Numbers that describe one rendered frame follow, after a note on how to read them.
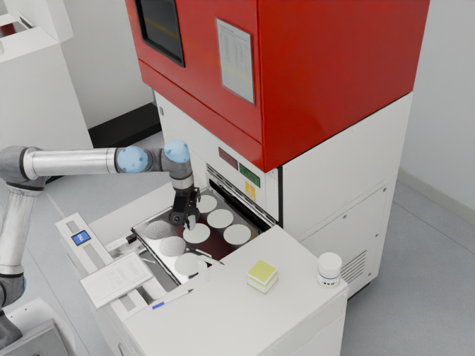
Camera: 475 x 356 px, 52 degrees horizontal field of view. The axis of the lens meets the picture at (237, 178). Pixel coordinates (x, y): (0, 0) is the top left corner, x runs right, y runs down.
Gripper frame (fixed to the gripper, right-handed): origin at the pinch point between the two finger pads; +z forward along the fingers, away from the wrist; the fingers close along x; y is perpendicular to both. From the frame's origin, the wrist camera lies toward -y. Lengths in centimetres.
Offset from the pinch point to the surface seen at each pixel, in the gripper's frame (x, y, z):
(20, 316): 55, -32, 17
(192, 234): 1.7, 6.1, 9.3
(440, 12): -98, 148, -18
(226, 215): -9.1, 17.1, 9.5
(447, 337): -109, 33, 100
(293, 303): -38.8, -23.6, 3.2
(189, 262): -0.4, -7.1, 9.5
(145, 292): 11.9, -20.3, 11.4
